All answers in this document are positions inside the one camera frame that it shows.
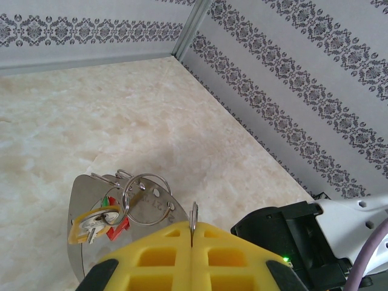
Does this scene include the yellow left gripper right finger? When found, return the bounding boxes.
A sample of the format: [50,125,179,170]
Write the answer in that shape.
[190,222,307,291]

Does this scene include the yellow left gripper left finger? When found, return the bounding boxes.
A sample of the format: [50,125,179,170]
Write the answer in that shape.
[78,221,193,291]

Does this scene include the red capped key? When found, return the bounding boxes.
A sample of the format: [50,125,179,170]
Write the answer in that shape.
[105,196,131,242]

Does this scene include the yellow capped key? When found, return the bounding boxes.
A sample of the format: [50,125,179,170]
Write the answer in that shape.
[67,205,121,245]

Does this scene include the grey beaded necklace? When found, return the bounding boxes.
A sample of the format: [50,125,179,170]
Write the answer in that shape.
[65,174,190,283]

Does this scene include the purple cable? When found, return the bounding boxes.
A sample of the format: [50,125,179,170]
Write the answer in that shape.
[345,218,388,291]

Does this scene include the aluminium frame crossbar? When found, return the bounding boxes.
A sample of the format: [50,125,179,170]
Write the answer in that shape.
[0,53,178,77]

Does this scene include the aluminium frame post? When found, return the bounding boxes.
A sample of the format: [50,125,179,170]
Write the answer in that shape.
[172,0,213,61]

